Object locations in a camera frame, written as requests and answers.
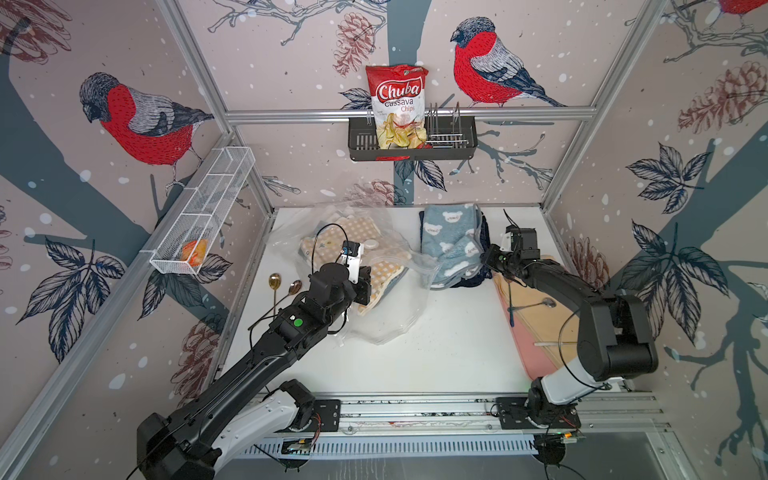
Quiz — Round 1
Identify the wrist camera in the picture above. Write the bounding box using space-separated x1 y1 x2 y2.
341 240 364 284
505 225 538 252

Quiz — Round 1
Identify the copper spoon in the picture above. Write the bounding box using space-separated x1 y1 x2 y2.
274 279 303 310

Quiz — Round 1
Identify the beige pink cutting board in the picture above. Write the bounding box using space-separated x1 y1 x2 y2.
492 272 579 379

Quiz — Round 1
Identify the clear plastic vacuum bag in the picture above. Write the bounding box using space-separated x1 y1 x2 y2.
270 201 438 345

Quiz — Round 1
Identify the beige checkered blanket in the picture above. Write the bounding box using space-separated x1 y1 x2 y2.
299 214 414 316

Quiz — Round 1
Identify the silver spoon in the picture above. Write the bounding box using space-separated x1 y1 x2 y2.
509 297 557 313

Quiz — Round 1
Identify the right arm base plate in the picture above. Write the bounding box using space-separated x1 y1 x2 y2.
494 396 581 430

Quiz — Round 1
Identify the orange item in basket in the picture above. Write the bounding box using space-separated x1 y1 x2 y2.
179 239 208 268

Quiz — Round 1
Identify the red Chuba chips bag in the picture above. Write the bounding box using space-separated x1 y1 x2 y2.
366 64 428 150

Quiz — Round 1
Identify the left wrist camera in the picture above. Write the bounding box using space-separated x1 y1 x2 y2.
341 240 364 284

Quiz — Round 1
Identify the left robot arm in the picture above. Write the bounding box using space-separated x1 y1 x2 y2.
137 263 372 479

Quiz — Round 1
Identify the white mesh wall basket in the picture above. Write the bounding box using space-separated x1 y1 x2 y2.
150 146 255 275

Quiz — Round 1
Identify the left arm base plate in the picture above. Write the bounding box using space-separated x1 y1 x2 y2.
297 399 341 433

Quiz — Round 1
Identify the light blue bear blanket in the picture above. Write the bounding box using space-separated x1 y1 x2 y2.
419 203 486 290

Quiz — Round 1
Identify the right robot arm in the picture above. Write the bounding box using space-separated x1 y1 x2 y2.
481 225 659 427

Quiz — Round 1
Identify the navy star blanket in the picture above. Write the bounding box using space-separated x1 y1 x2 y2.
418 206 494 289

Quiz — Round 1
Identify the metal dish rack wire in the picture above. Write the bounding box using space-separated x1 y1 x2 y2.
424 100 463 149

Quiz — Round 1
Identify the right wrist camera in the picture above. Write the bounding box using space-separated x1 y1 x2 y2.
505 225 538 252

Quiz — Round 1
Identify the gold spoon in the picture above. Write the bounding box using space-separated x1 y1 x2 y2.
267 272 282 315

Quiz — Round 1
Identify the black wall shelf basket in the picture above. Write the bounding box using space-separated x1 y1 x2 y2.
348 116 478 161

